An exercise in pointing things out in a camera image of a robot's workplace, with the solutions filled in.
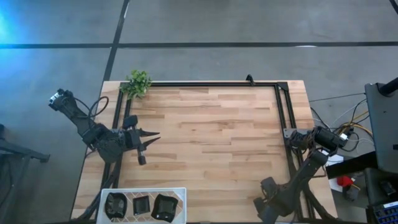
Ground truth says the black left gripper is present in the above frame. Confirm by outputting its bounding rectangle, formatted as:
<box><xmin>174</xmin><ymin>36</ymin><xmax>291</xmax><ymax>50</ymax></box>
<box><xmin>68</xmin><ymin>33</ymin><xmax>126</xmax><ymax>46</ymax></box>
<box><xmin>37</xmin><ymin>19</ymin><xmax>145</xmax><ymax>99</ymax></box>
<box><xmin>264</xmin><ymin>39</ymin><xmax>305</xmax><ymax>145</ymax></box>
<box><xmin>123</xmin><ymin>128</ymin><xmax>161</xmax><ymax>166</ymax></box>

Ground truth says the black rectangular plate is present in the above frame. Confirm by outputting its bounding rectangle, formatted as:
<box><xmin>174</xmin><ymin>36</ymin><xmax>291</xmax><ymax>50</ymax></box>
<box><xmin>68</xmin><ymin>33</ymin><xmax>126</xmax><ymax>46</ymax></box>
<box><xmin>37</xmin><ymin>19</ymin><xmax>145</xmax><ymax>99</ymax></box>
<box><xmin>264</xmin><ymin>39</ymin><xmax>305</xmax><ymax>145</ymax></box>
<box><xmin>132</xmin><ymin>195</ymin><xmax>151</xmax><ymax>217</ymax></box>

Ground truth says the black wavy square plate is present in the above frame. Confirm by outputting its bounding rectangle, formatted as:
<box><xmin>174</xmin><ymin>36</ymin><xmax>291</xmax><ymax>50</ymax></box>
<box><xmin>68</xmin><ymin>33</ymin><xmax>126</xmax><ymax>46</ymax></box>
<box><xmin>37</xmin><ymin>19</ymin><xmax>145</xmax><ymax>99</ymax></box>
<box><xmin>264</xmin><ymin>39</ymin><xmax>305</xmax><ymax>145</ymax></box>
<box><xmin>150</xmin><ymin>193</ymin><xmax>180</xmax><ymax>223</ymax></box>

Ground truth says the black round scalloped plate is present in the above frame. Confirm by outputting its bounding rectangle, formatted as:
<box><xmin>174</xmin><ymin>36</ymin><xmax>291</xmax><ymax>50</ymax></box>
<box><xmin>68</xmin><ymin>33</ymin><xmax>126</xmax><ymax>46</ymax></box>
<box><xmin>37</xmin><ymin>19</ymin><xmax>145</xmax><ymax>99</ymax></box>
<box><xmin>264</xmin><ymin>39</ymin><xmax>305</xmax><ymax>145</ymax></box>
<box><xmin>104</xmin><ymin>192</ymin><xmax>128</xmax><ymax>219</ymax></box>

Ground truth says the green plant in white pot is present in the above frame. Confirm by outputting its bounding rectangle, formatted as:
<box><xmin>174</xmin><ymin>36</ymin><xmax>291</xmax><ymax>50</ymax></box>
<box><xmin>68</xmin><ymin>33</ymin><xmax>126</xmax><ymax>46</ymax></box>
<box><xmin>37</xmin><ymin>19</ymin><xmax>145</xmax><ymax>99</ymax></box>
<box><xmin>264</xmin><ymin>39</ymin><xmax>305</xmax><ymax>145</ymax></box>
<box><xmin>119</xmin><ymin>69</ymin><xmax>153</xmax><ymax>100</ymax></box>

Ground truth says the red object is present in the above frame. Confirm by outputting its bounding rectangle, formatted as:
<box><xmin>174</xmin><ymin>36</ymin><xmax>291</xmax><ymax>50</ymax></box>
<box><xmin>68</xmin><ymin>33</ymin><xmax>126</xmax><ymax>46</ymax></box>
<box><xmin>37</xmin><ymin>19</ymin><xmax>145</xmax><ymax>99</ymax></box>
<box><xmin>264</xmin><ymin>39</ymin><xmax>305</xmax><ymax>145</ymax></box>
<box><xmin>336</xmin><ymin>175</ymin><xmax>354</xmax><ymax>189</ymax></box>

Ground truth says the black floor stand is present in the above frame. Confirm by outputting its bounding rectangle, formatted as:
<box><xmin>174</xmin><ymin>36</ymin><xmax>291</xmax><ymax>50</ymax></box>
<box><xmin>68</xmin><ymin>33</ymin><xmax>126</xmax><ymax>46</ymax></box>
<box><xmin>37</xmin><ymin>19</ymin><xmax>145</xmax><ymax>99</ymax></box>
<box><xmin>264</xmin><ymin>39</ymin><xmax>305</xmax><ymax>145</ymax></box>
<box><xmin>0</xmin><ymin>124</ymin><xmax>50</xmax><ymax>224</ymax></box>

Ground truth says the grey equipment cart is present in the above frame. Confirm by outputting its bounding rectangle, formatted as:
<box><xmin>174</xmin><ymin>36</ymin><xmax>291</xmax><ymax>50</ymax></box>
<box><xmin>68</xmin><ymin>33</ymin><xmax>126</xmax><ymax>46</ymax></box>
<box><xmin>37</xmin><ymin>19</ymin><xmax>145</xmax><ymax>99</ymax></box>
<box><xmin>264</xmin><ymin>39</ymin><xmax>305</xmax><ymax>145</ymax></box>
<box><xmin>364</xmin><ymin>81</ymin><xmax>398</xmax><ymax>174</ymax></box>

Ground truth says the black pole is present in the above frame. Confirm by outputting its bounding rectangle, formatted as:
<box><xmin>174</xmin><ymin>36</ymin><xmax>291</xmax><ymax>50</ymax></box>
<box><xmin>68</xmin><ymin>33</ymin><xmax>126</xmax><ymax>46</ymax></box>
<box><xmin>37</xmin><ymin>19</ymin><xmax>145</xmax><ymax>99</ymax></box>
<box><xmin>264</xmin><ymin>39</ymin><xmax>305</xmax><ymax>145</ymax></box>
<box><xmin>378</xmin><ymin>77</ymin><xmax>398</xmax><ymax>97</ymax></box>

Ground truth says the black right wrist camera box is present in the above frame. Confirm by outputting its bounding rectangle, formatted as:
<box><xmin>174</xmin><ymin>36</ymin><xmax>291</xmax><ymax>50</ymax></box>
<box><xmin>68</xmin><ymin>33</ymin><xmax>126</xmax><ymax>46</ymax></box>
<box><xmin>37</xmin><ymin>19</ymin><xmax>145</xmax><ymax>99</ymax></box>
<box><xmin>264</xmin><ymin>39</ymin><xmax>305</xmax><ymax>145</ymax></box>
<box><xmin>260</xmin><ymin>176</ymin><xmax>279</xmax><ymax>197</ymax></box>

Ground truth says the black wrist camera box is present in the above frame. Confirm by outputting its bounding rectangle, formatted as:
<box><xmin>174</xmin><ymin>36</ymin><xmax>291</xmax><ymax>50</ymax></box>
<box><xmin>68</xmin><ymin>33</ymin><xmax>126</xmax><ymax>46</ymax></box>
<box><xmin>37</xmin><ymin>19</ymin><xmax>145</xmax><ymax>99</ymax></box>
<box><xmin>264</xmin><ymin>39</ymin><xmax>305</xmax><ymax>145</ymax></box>
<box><xmin>122</xmin><ymin>114</ymin><xmax>139</xmax><ymax>130</ymax></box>
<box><xmin>260</xmin><ymin>176</ymin><xmax>279</xmax><ymax>197</ymax></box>

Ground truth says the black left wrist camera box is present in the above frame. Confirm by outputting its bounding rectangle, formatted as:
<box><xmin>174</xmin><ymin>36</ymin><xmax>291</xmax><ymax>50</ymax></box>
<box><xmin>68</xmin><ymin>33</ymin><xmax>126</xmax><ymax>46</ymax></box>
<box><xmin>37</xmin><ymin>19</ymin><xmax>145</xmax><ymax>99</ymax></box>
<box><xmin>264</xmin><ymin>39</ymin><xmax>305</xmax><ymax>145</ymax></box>
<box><xmin>122</xmin><ymin>114</ymin><xmax>139</xmax><ymax>130</ymax></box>

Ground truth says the white metal frame leg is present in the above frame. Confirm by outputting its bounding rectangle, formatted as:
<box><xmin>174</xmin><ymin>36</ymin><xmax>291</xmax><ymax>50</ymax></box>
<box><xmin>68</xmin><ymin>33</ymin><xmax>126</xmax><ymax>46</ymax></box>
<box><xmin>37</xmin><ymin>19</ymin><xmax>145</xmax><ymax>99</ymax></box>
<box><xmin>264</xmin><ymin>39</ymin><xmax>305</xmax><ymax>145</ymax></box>
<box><xmin>95</xmin><ymin>187</ymin><xmax>187</xmax><ymax>224</ymax></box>

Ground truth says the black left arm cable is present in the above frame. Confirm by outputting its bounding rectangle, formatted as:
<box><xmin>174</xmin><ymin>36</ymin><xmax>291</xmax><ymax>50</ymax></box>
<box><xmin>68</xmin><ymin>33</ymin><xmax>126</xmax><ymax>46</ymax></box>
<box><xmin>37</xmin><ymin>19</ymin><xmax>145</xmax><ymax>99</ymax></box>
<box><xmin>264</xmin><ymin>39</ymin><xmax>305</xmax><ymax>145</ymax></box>
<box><xmin>73</xmin><ymin>95</ymin><xmax>109</xmax><ymax>121</ymax></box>

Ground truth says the grey mount plate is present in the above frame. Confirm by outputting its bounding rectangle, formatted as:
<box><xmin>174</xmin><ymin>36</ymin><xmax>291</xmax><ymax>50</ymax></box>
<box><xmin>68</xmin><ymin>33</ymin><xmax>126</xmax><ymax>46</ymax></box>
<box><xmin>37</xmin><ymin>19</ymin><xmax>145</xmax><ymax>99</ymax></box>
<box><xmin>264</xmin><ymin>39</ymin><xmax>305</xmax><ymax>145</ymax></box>
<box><xmin>282</xmin><ymin>128</ymin><xmax>299</xmax><ymax>139</ymax></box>

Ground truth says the black table frame rail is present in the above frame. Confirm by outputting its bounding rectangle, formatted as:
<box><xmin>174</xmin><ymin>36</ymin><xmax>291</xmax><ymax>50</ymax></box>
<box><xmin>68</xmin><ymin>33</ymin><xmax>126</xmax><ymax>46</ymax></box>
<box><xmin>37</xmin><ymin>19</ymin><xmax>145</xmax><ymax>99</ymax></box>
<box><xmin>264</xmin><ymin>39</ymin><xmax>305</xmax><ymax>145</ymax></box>
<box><xmin>101</xmin><ymin>81</ymin><xmax>312</xmax><ymax>224</ymax></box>

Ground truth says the yellow cable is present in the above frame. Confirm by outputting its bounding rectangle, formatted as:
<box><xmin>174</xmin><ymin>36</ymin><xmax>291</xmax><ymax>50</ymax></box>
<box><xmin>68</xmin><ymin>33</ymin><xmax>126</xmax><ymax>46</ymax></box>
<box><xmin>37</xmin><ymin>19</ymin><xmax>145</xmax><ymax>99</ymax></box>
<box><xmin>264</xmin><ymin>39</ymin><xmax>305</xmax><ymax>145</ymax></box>
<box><xmin>337</xmin><ymin>111</ymin><xmax>374</xmax><ymax>138</ymax></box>

